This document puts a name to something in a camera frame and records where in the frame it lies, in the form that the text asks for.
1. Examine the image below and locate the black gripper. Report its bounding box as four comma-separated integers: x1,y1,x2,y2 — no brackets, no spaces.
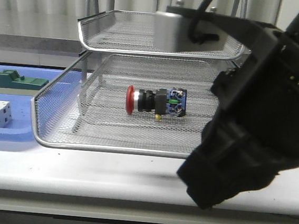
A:
177,12,299,209

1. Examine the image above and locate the red emergency stop button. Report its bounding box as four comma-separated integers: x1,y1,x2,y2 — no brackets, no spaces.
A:
126,85,187,121

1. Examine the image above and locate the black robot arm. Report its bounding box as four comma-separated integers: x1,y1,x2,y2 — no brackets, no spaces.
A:
166,0,299,209

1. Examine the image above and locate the silver top mesh tray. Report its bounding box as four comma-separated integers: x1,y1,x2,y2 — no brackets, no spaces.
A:
78,10,246,60

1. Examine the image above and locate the grey stone counter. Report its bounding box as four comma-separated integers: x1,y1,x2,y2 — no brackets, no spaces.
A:
0,34,83,54

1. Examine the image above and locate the black camera cable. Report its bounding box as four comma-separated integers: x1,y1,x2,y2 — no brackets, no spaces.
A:
187,0,224,47

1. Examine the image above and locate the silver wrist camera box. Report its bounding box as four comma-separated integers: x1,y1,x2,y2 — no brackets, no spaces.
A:
151,0,249,60

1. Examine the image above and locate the green electrical switch block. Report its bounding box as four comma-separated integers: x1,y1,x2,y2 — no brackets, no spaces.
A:
0,70,49,96

